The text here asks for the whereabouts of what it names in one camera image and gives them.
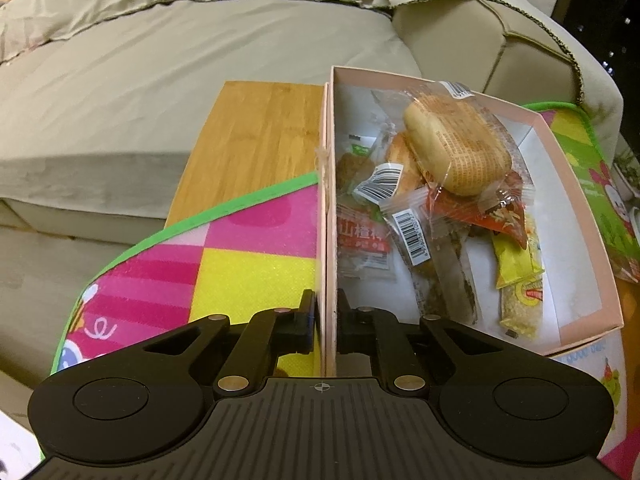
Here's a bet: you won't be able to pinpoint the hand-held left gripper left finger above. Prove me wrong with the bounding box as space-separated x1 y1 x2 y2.
142 289 320 397

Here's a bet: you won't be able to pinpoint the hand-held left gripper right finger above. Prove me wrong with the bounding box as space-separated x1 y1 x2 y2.
336 289 506 394

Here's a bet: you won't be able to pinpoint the clear brown bar packet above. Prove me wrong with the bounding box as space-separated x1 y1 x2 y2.
379 195 482 330

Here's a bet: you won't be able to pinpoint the small bread packet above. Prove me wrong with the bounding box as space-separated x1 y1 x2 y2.
352 131 428 204

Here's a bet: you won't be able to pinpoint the grain bar packet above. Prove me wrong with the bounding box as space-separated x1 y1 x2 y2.
499 280 547 342

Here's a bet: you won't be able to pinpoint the red orange snack packet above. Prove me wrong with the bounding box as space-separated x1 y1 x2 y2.
426 184 529 252

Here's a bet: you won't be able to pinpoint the yellow snack packet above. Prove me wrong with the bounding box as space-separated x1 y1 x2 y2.
491 214 546 291

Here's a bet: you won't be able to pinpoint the round bread bun packet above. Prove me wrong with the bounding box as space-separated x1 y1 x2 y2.
371 79 535 211

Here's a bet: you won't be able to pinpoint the pink cardboard box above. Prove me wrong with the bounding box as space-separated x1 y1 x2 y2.
316 65 625 378

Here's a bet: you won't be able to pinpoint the colourful checked play mat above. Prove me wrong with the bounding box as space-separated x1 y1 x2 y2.
50 101 640 472

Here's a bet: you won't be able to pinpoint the heart lollipop packet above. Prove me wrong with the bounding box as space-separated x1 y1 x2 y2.
336 132 397 287

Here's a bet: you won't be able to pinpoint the beige sofa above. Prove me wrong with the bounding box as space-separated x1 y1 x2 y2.
0 0 626 391

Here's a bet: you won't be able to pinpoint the white flat object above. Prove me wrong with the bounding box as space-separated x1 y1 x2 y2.
0 410 44 480

